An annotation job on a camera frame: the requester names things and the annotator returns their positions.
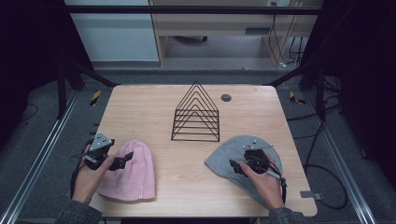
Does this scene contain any grey beanie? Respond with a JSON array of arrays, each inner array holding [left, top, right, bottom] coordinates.
[[204, 134, 284, 208]]

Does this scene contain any person's left hand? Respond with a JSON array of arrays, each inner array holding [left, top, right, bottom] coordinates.
[[72, 146, 116, 204]]

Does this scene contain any pink beanie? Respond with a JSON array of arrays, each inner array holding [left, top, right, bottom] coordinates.
[[96, 139, 157, 203]]

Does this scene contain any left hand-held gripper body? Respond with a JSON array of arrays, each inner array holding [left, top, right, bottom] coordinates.
[[81, 132, 116, 171]]

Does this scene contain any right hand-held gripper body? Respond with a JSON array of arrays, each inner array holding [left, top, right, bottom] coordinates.
[[242, 139, 275, 175]]

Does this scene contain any grey tape strip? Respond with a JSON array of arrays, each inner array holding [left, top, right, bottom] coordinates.
[[299, 190, 324, 201]]

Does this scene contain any black wire rack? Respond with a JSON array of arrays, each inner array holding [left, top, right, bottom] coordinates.
[[170, 80, 221, 143]]

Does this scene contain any black horizontal frame bar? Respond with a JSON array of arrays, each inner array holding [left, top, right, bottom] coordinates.
[[64, 5, 323, 16]]

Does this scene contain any black floor cable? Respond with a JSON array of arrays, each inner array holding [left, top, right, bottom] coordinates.
[[286, 102, 349, 210]]

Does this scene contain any right hand-held gripper cable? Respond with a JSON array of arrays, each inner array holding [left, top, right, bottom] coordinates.
[[267, 167, 288, 204]]

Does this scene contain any white cabinet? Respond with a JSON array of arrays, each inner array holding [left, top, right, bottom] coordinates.
[[64, 0, 161, 63]]

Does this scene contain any left hand-held gripper cable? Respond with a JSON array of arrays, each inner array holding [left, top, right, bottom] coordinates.
[[69, 138, 94, 200]]

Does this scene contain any hand-held gripper cable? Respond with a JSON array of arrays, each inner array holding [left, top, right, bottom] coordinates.
[[267, 167, 288, 204], [69, 138, 94, 200]]

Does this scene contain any black curtain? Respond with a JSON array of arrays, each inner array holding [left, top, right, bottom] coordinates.
[[300, 0, 396, 188], [0, 0, 94, 150]]

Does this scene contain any yellow black tape strip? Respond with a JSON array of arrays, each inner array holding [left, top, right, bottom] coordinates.
[[89, 90, 103, 107], [289, 91, 306, 105]]

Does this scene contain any person's right hand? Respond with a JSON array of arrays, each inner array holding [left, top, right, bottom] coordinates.
[[239, 151, 286, 211]]

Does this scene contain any metal floor rail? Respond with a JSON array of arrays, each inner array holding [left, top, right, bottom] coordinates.
[[303, 91, 377, 224], [0, 90, 80, 224]]

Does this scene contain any black metal stand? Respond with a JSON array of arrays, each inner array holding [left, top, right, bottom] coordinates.
[[264, 60, 328, 120], [55, 59, 120, 119]]

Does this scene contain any bundle of desk cables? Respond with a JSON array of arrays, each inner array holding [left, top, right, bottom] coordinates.
[[268, 1, 304, 68]]

